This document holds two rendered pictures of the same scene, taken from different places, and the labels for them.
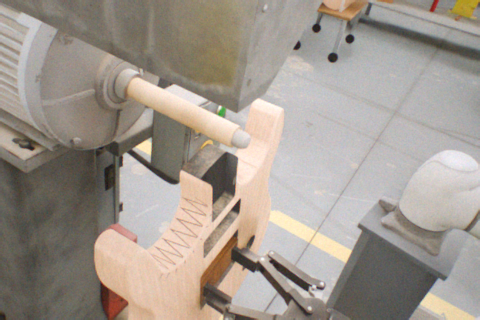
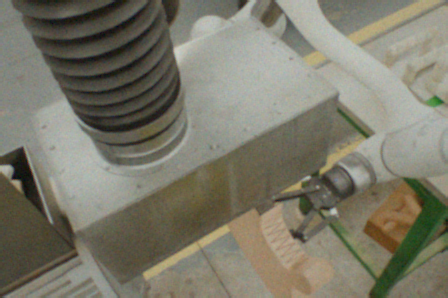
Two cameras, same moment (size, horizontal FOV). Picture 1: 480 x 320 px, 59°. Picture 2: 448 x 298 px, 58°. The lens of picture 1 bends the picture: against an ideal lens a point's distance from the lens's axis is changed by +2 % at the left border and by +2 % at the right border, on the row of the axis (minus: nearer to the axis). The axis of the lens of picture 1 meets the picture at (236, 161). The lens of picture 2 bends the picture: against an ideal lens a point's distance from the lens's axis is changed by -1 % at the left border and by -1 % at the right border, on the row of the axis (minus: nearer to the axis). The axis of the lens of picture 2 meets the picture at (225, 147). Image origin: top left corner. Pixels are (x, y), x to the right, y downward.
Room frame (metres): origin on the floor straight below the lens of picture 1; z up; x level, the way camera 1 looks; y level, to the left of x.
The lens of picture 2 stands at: (0.21, 0.31, 1.85)
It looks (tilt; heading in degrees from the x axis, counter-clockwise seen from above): 53 degrees down; 311
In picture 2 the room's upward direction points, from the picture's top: 8 degrees counter-clockwise
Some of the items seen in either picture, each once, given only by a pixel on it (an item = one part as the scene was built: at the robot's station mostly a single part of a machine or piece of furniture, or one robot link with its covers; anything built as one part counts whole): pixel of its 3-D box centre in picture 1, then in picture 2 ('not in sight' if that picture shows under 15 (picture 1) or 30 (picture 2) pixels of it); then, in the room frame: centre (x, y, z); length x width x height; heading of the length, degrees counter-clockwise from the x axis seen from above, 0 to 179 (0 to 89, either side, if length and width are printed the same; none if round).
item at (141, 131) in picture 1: (142, 129); not in sight; (0.77, 0.22, 1.02); 0.19 x 0.04 x 0.04; 156
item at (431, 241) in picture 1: (413, 216); not in sight; (1.03, -0.59, 0.73); 0.22 x 0.18 x 0.06; 58
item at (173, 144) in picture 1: (159, 130); not in sight; (0.83, 0.20, 0.99); 0.24 x 0.21 x 0.26; 66
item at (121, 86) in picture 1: (129, 85); not in sight; (0.55, 0.18, 1.25); 0.05 x 0.02 x 0.05; 156
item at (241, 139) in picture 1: (241, 140); not in sight; (0.47, 0.00, 1.25); 0.02 x 0.02 x 0.02; 66
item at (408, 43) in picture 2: not in sight; (412, 41); (0.36, -0.76, 1.04); 0.20 x 0.03 x 0.03; 65
